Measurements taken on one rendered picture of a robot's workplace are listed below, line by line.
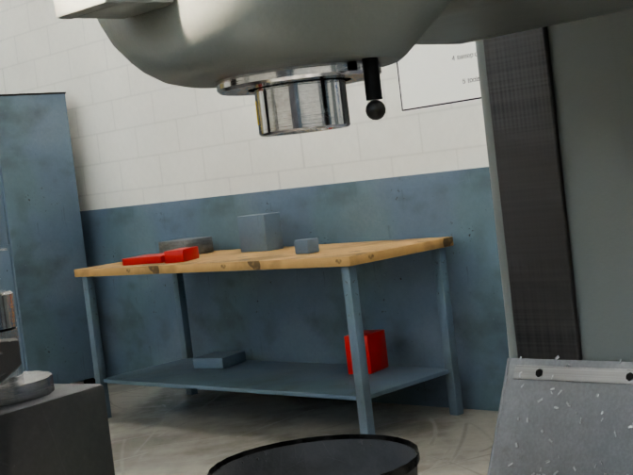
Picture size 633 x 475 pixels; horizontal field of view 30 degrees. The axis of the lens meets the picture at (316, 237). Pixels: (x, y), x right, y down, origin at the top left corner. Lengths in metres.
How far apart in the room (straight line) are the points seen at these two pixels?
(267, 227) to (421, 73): 1.19
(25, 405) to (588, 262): 0.45
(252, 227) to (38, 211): 1.95
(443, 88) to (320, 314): 1.53
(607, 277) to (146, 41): 0.49
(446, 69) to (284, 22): 5.37
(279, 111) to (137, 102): 7.12
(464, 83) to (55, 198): 3.25
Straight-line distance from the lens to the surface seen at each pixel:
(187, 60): 0.56
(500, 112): 0.99
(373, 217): 6.25
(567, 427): 0.96
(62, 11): 0.55
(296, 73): 0.57
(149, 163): 7.65
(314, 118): 0.59
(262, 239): 6.40
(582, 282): 0.96
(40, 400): 0.92
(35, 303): 7.90
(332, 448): 2.89
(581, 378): 0.96
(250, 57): 0.55
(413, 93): 6.03
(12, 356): 0.84
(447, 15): 0.70
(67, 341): 8.03
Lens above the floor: 1.26
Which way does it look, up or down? 3 degrees down
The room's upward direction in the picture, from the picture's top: 7 degrees counter-clockwise
